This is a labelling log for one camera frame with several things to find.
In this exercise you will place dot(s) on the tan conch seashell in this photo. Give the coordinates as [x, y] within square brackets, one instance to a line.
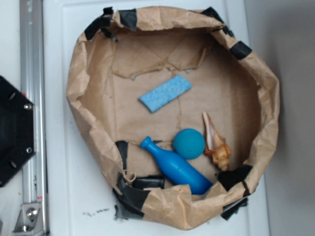
[216, 147]

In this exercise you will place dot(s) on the blue rectangular sponge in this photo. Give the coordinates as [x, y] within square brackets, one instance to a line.
[165, 93]

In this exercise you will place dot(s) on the blue plastic bottle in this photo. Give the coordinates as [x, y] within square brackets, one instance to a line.
[176, 168]

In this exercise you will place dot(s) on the aluminium extrusion rail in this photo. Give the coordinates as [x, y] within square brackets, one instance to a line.
[35, 189]

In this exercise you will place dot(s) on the metal corner bracket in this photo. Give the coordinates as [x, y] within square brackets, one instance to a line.
[30, 221]

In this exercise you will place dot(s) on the teal foam ball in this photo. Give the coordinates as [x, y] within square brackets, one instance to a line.
[189, 143]

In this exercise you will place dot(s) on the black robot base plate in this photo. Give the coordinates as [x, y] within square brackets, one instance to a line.
[16, 131]

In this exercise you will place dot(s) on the brown paper-lined bin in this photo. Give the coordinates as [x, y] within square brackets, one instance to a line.
[124, 55]

